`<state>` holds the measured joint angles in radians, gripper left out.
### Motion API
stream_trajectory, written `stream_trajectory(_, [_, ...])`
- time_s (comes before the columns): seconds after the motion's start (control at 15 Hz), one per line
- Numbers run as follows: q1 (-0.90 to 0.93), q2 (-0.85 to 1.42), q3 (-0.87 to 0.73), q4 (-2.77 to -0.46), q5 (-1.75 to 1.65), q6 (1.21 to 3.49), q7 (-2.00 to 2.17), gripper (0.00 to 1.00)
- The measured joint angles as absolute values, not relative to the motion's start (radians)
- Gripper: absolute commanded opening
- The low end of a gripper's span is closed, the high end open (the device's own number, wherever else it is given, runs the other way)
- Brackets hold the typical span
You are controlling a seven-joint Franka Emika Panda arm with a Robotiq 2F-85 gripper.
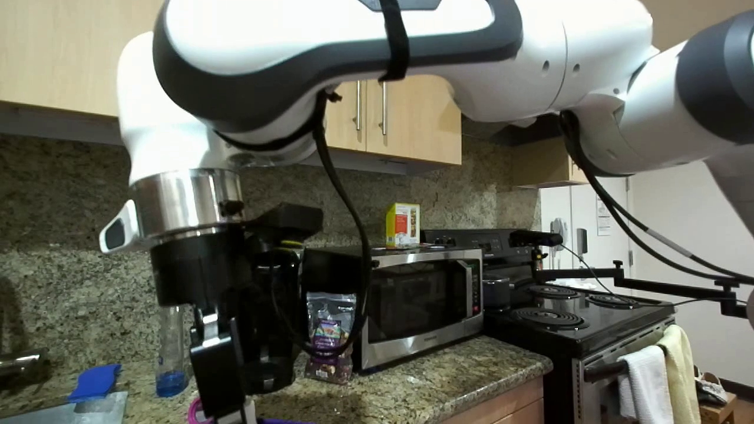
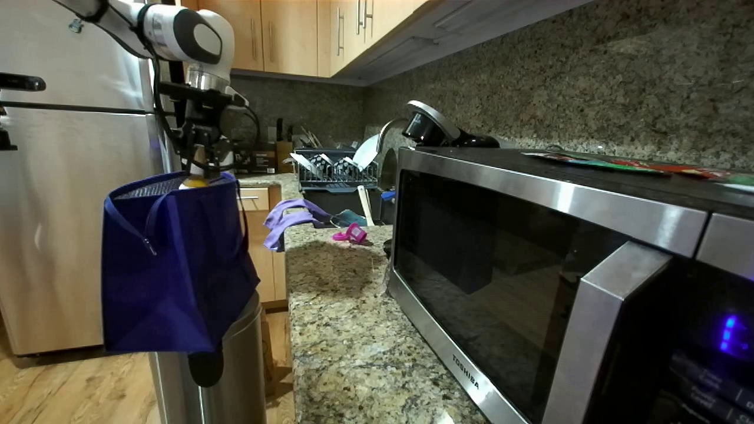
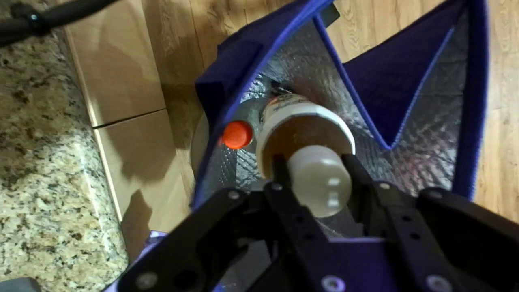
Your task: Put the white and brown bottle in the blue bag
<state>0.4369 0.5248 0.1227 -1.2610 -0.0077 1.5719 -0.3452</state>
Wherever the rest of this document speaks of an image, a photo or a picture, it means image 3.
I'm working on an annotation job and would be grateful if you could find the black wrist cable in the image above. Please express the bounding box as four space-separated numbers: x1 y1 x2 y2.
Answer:
0 0 119 48

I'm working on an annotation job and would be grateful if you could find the blue insulated bag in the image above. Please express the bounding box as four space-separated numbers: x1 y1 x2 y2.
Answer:
190 0 492 250

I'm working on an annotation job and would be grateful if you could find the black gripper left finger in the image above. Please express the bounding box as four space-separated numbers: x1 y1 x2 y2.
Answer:
116 152 349 292

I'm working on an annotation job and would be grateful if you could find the white and brown bottle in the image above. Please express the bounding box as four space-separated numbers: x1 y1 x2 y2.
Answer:
257 91 359 220

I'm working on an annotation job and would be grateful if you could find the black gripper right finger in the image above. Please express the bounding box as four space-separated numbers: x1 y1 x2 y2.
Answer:
343 152 519 292

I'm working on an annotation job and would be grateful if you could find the wooden lower cabinet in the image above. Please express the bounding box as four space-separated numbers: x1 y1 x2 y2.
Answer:
64 0 219 263

